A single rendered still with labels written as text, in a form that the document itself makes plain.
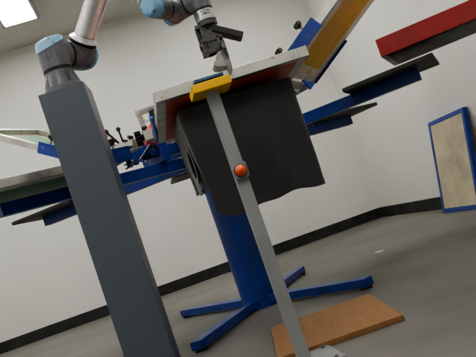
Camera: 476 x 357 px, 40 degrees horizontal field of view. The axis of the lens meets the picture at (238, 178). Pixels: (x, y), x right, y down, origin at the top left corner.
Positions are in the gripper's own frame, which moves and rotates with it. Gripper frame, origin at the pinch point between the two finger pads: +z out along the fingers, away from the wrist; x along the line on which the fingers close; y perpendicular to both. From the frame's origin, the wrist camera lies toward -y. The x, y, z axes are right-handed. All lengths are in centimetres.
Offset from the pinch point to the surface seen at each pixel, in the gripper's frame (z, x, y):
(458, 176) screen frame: 67, -242, -187
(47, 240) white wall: -9, -471, 152
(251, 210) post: 50, 19, 13
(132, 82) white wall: -142, -467, 15
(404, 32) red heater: -9, -60, -97
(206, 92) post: 9.4, 21.5, 14.0
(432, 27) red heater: -6, -54, -108
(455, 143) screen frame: 43, -238, -191
